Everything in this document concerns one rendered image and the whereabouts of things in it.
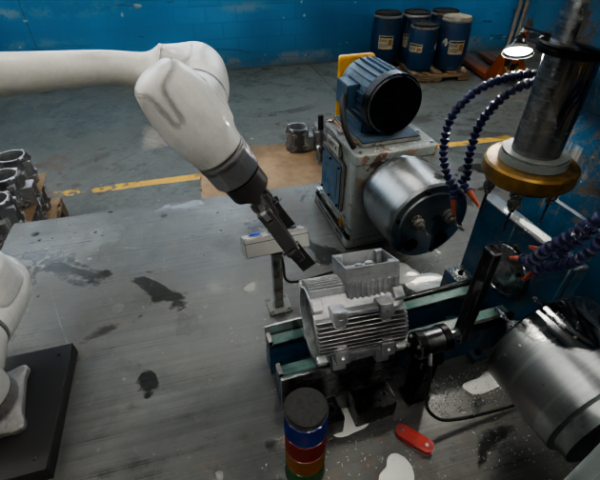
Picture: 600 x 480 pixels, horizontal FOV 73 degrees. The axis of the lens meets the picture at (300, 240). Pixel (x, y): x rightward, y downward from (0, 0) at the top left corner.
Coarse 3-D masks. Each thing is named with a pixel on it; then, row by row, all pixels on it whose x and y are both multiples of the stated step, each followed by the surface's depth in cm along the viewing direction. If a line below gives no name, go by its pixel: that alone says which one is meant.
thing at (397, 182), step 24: (384, 168) 119; (408, 168) 115; (432, 168) 116; (384, 192) 115; (408, 192) 109; (432, 192) 109; (384, 216) 114; (408, 216) 111; (432, 216) 114; (456, 216) 113; (408, 240) 117; (432, 240) 120
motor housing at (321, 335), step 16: (304, 288) 90; (320, 288) 86; (336, 288) 86; (304, 304) 98; (352, 304) 85; (368, 304) 86; (400, 304) 87; (304, 320) 98; (320, 320) 83; (352, 320) 84; (368, 320) 84; (384, 320) 85; (400, 320) 86; (320, 336) 82; (336, 336) 83; (352, 336) 85; (368, 336) 84; (384, 336) 85; (400, 336) 86; (320, 352) 83; (352, 352) 85; (368, 352) 90
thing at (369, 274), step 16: (336, 256) 92; (352, 256) 94; (368, 256) 95; (384, 256) 93; (336, 272) 91; (352, 272) 85; (368, 272) 85; (384, 272) 86; (352, 288) 85; (368, 288) 86; (384, 288) 87
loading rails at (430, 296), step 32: (448, 288) 111; (288, 320) 101; (416, 320) 110; (448, 320) 103; (480, 320) 102; (288, 352) 101; (448, 352) 106; (480, 352) 106; (288, 384) 90; (320, 384) 94; (352, 384) 98
